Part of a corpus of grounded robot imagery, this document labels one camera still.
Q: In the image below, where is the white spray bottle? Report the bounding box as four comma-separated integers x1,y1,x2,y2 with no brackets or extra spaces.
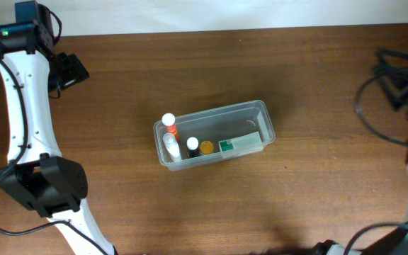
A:
163,132,182,162

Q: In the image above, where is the clear plastic container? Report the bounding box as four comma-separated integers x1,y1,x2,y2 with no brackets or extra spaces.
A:
153,100,276,171

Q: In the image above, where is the orange tablet tube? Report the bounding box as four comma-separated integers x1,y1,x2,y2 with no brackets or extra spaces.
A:
161,113,180,142

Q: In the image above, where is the white green medicine box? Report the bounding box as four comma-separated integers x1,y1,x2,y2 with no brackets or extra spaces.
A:
218,132,264,159

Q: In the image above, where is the dark bottle white cap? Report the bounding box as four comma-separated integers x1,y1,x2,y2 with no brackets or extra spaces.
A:
186,137,200,158

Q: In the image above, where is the small jar gold lid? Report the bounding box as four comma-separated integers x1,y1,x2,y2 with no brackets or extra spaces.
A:
199,140,215,155

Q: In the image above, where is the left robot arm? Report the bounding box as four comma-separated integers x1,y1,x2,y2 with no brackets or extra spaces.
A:
0,1,116,254

